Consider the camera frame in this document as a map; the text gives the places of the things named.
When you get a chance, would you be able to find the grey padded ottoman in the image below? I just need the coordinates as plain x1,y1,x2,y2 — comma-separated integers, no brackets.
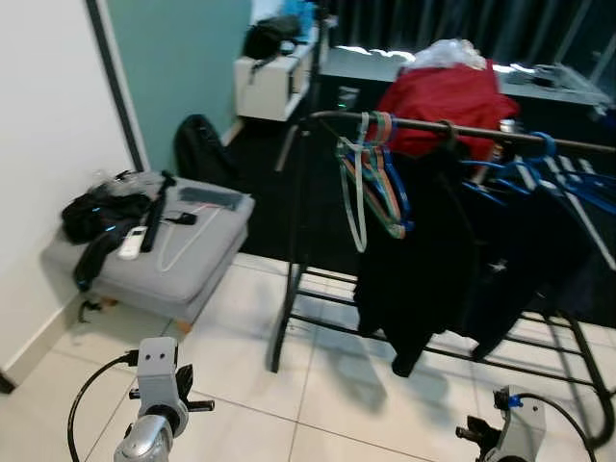
40,173,257,330

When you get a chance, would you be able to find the white remote control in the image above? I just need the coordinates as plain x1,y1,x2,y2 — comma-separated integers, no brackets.
117,224,148,262

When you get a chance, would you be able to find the black folded tripod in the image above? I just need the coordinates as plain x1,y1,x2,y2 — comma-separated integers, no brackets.
140,170,178,254

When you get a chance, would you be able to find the black hung garment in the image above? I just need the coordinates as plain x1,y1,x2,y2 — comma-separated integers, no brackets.
354,142,588,378

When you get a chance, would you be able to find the dark grey flat case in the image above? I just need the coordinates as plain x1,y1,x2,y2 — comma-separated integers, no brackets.
178,186,244,212

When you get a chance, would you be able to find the black backpack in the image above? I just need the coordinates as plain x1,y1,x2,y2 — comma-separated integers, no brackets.
173,114,244,191

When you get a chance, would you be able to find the white shelf unit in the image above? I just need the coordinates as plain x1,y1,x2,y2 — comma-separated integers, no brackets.
234,17,326,123

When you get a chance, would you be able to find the black metal clothes rack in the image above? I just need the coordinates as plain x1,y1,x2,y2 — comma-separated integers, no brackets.
269,109,616,451

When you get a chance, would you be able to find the red cloth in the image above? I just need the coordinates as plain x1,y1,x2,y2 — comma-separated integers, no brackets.
375,60,521,161

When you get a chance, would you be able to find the black handbag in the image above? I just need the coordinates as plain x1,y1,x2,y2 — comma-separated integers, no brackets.
243,14,305,62

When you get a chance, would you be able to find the white plastic bag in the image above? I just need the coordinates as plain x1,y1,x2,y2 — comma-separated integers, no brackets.
409,38,487,72

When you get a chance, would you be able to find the blue bag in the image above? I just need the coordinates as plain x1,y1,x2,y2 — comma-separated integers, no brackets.
279,0,321,32

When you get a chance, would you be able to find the dark curtain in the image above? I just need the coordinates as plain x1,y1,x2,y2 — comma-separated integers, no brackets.
322,0,616,70

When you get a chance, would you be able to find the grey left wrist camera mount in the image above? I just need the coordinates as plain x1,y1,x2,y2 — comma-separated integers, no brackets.
135,337,182,417

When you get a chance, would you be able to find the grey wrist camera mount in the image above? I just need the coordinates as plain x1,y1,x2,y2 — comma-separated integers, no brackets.
496,385,548,461
135,337,182,417

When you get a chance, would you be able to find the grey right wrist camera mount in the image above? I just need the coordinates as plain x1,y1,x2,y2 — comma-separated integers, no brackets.
496,385,548,461

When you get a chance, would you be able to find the thin white cable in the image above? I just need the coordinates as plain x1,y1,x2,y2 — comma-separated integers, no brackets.
152,207,209,274

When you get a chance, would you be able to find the black strapped bag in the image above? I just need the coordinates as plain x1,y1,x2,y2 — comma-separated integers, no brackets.
61,171,155,292

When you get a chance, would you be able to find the black wall trim strip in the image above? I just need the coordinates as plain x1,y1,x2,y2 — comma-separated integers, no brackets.
85,0,151,172

